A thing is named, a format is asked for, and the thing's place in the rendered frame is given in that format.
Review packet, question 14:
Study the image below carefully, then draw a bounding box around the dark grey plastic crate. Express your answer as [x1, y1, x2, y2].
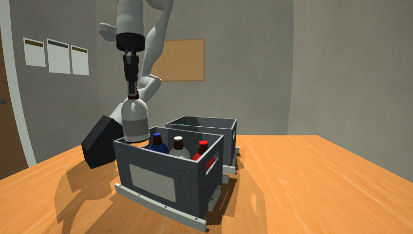
[172, 116, 237, 166]
[117, 126, 224, 219]

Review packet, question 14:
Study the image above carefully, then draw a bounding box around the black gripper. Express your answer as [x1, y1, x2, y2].
[116, 33, 145, 96]

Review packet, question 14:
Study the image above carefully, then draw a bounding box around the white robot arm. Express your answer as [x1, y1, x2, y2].
[98, 0, 174, 125]

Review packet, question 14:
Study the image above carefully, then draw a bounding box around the white bottle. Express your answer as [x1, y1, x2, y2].
[121, 86, 150, 144]
[169, 136, 190, 159]

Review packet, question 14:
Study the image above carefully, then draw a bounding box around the red bottle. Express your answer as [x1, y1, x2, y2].
[192, 141, 215, 170]

